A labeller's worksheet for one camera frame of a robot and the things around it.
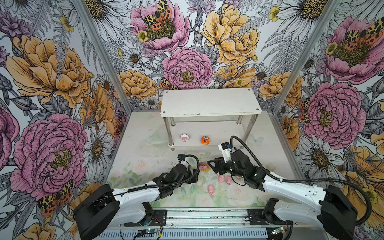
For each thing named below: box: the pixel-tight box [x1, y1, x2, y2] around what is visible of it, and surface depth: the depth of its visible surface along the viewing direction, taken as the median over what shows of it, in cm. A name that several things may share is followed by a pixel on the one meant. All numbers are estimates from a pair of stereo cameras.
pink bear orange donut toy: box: [200, 135, 211, 145], surface depth 93 cm
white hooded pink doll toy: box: [180, 134, 190, 143], surface depth 94 cm
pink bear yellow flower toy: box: [199, 162, 210, 172], surface depth 91 cm
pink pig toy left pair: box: [216, 173, 225, 184], surface depth 87 cm
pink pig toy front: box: [208, 184, 215, 195], surface depth 84 cm
